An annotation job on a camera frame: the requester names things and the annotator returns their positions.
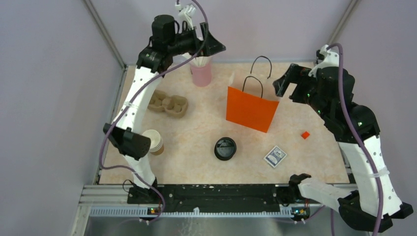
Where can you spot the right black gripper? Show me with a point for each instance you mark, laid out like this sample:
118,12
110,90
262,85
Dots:
295,74

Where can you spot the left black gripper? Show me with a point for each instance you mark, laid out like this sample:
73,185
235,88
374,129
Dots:
207,46

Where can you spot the orange paper bag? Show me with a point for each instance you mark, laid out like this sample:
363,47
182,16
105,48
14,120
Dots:
251,111

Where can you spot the stack of black cup lids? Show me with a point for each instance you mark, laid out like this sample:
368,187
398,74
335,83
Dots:
225,148

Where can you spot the stack of brown paper cups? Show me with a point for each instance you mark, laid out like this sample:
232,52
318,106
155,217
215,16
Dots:
156,141

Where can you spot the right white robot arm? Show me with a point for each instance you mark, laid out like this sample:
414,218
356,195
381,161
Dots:
329,92

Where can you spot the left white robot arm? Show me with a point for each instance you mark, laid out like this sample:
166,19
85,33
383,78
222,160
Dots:
154,62

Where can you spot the pink straw holder cup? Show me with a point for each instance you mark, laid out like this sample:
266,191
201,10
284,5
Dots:
201,76

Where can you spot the small red cube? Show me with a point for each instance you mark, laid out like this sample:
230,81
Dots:
305,135

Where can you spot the brown pulp cup carrier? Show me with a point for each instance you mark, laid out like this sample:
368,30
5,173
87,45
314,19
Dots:
173,105

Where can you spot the blue playing card box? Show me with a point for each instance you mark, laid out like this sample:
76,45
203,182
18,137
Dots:
275,156

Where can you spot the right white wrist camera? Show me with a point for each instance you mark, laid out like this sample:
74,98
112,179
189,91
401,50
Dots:
330,59

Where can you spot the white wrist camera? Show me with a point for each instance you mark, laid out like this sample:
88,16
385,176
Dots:
185,13
330,59

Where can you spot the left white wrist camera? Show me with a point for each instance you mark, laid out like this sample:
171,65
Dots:
185,13

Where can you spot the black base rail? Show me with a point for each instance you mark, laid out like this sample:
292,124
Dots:
218,198

